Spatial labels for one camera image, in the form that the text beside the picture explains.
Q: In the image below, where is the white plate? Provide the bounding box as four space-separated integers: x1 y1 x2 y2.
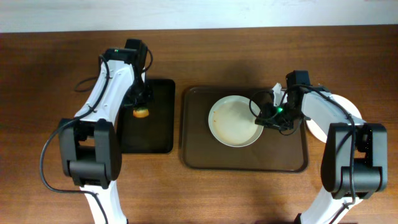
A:
208 95 263 147
306 94 362 143

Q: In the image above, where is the black rectangular sponge tray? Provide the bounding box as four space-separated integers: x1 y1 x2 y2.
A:
116 79 175 154

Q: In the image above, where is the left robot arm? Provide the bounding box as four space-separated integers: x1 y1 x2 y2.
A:
58 39 153 223

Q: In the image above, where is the green and yellow sponge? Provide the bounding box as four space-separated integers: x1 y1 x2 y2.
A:
132 107 150 118

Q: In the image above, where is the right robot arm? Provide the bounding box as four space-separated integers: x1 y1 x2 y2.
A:
254 70 388 224

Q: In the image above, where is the brown serving tray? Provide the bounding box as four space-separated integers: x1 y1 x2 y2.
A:
181 86 308 173

